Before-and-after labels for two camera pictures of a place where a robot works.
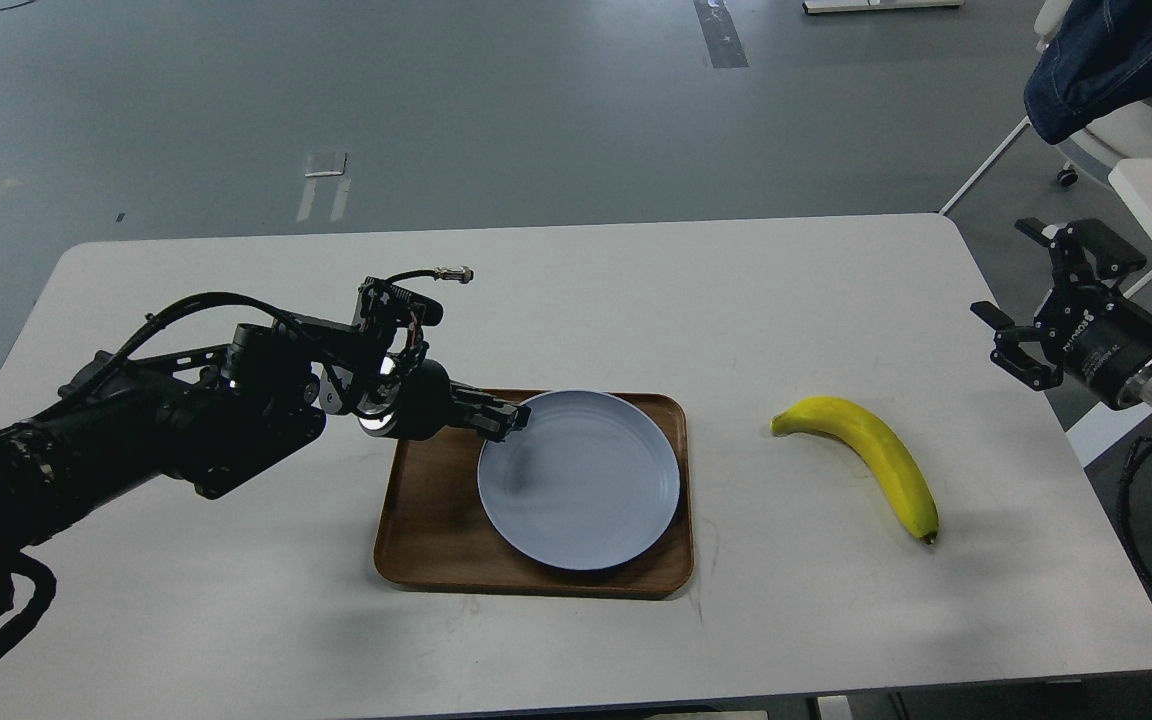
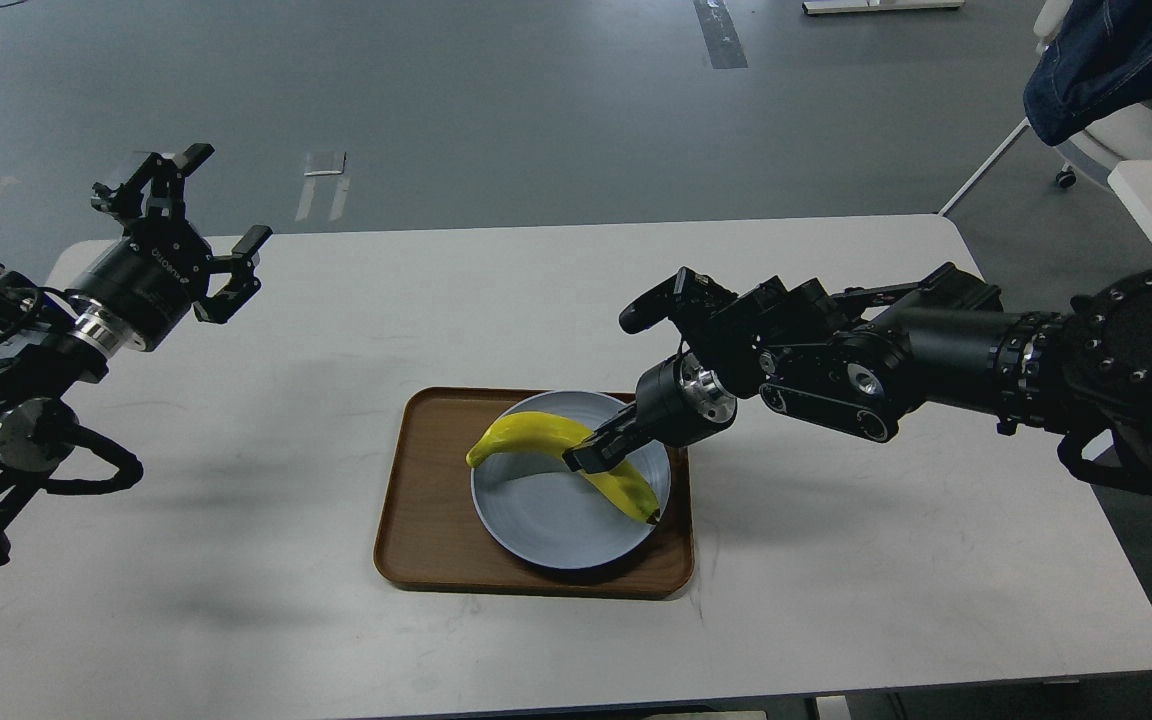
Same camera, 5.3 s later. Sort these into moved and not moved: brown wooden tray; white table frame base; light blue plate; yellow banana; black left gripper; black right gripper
Moved: black right gripper; black left gripper; yellow banana
Not moved: white table frame base; brown wooden tray; light blue plate
